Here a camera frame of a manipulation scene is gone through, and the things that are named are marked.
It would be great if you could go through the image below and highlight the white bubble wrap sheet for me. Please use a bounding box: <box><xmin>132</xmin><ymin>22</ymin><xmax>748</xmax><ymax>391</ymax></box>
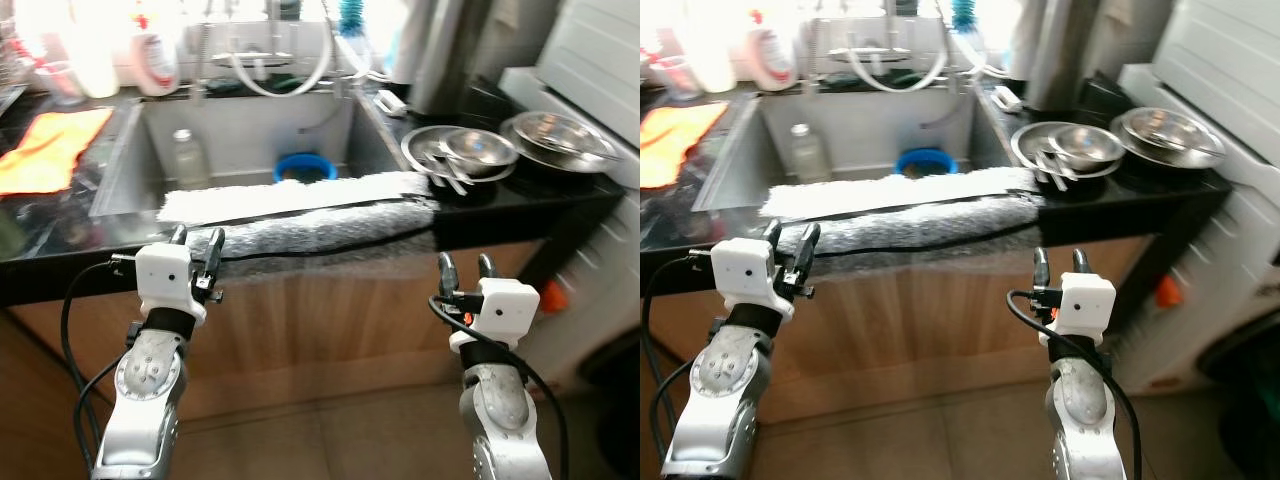
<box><xmin>760</xmin><ymin>165</ymin><xmax>1046</xmax><ymax>256</ymax></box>
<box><xmin>157</xmin><ymin>170</ymin><xmax>441</xmax><ymax>263</ymax></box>

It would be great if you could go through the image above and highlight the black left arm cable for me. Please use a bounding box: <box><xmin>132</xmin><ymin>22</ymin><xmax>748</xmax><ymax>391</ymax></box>
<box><xmin>60</xmin><ymin>255</ymin><xmax>141</xmax><ymax>471</ymax></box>
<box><xmin>640</xmin><ymin>255</ymin><xmax>716</xmax><ymax>471</ymax></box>

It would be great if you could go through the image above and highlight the clear drinking cup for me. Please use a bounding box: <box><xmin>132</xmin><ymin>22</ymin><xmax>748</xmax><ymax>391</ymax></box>
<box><xmin>35</xmin><ymin>62</ymin><xmax>86</xmax><ymax>106</ymax></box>
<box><xmin>655</xmin><ymin>55</ymin><xmax>701</xmax><ymax>101</ymax></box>

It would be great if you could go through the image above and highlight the long silver metal spoon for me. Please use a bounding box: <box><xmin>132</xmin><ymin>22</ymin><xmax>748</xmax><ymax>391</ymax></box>
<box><xmin>1030</xmin><ymin>145</ymin><xmax>1086</xmax><ymax>191</ymax></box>
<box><xmin>415</xmin><ymin>150</ymin><xmax>476</xmax><ymax>196</ymax></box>

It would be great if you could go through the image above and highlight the steel spring neck faucet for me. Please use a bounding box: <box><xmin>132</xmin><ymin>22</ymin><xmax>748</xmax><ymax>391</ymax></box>
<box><xmin>810</xmin><ymin>0</ymin><xmax>951</xmax><ymax>96</ymax></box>
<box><xmin>195</xmin><ymin>0</ymin><xmax>341</xmax><ymax>101</ymax></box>

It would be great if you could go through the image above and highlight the wooden base cabinet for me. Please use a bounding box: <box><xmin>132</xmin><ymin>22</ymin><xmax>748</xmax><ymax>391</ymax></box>
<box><xmin>0</xmin><ymin>240</ymin><xmax>556</xmax><ymax>480</ymax></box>
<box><xmin>640</xmin><ymin>235</ymin><xmax>1171</xmax><ymax>480</ymax></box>

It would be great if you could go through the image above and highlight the translucent white bottle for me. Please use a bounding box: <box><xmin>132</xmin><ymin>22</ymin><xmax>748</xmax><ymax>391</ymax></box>
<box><xmin>60</xmin><ymin>0</ymin><xmax>121</xmax><ymax>99</ymax></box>
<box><xmin>690</xmin><ymin>0</ymin><xmax>741</xmax><ymax>93</ymax></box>

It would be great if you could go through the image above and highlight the white looped hose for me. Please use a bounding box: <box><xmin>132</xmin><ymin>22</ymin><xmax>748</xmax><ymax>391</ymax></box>
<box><xmin>225</xmin><ymin>0</ymin><xmax>338</xmax><ymax>99</ymax></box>
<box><xmin>845</xmin><ymin>0</ymin><xmax>953</xmax><ymax>94</ymax></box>

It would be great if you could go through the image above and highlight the white red pump soap bottle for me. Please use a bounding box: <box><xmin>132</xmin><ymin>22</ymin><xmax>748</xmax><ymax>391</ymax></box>
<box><xmin>748</xmin><ymin>8</ymin><xmax>801</xmax><ymax>93</ymax></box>
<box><xmin>130</xmin><ymin>10</ymin><xmax>183</xmax><ymax>98</ymax></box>

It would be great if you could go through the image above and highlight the shallow steel plate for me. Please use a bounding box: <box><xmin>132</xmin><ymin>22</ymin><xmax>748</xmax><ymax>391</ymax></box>
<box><xmin>1010</xmin><ymin>121</ymin><xmax>1126</xmax><ymax>181</ymax></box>
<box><xmin>400</xmin><ymin>125</ymin><xmax>519</xmax><ymax>186</ymax></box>

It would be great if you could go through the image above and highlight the clear glass bottle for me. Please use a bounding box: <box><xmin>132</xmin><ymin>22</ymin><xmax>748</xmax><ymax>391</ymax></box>
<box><xmin>788</xmin><ymin>123</ymin><xmax>831</xmax><ymax>186</ymax></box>
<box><xmin>168</xmin><ymin>128</ymin><xmax>211</xmax><ymax>191</ymax></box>

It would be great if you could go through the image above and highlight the orange cloth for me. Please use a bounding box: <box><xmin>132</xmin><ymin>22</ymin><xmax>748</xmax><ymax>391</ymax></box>
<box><xmin>640</xmin><ymin>100</ymin><xmax>731</xmax><ymax>191</ymax></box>
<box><xmin>0</xmin><ymin>107</ymin><xmax>116</xmax><ymax>197</ymax></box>

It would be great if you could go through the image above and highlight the steel bowl with spoon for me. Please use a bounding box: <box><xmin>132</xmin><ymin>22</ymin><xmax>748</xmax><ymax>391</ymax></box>
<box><xmin>1122</xmin><ymin>108</ymin><xmax>1206</xmax><ymax>156</ymax></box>
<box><xmin>512</xmin><ymin>112</ymin><xmax>601</xmax><ymax>161</ymax></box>

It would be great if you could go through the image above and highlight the steel knife block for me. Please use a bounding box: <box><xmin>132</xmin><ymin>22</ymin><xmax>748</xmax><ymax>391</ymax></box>
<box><xmin>405</xmin><ymin>0</ymin><xmax>491</xmax><ymax>116</ymax></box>
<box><xmin>1020</xmin><ymin>0</ymin><xmax>1106</xmax><ymax>111</ymax></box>

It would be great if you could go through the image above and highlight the wide steel plate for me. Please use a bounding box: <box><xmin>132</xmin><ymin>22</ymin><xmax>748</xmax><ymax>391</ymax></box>
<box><xmin>1110</xmin><ymin>106</ymin><xmax>1229</xmax><ymax>169</ymax></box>
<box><xmin>500</xmin><ymin>110</ymin><xmax>621</xmax><ymax>174</ymax></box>

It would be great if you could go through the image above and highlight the steel sink basin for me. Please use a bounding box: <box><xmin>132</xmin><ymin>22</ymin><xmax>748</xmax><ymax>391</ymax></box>
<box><xmin>692</xmin><ymin>85</ymin><xmax>1019</xmax><ymax>213</ymax></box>
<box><xmin>92</xmin><ymin>90</ymin><xmax>411</xmax><ymax>219</ymax></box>

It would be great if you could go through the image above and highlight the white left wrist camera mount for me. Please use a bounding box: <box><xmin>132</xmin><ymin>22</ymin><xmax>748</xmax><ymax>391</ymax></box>
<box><xmin>710</xmin><ymin>238</ymin><xmax>796</xmax><ymax>321</ymax></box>
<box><xmin>135</xmin><ymin>242</ymin><xmax>208</xmax><ymax>323</ymax></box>

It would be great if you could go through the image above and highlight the blue bowl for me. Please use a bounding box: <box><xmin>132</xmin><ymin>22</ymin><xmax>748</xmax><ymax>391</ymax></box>
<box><xmin>895</xmin><ymin>148</ymin><xmax>959</xmax><ymax>179</ymax></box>
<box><xmin>273</xmin><ymin>152</ymin><xmax>339</xmax><ymax>185</ymax></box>

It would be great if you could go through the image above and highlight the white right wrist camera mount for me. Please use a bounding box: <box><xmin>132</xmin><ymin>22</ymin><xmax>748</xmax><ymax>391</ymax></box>
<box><xmin>450</xmin><ymin>278</ymin><xmax>542</xmax><ymax>353</ymax></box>
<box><xmin>1040</xmin><ymin>272</ymin><xmax>1117</xmax><ymax>346</ymax></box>

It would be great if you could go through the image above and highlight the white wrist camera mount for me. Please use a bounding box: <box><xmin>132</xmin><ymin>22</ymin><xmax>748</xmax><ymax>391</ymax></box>
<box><xmin>450</xmin><ymin>278</ymin><xmax>542</xmax><ymax>353</ymax></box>
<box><xmin>1040</xmin><ymin>272</ymin><xmax>1117</xmax><ymax>346</ymax></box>
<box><xmin>135</xmin><ymin>242</ymin><xmax>208</xmax><ymax>323</ymax></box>
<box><xmin>710</xmin><ymin>238</ymin><xmax>796</xmax><ymax>321</ymax></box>

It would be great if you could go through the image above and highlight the white washing machine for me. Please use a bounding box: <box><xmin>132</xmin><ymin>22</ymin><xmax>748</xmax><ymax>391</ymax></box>
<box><xmin>497</xmin><ymin>0</ymin><xmax>641</xmax><ymax>386</ymax></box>
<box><xmin>1115</xmin><ymin>0</ymin><xmax>1280</xmax><ymax>396</ymax></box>

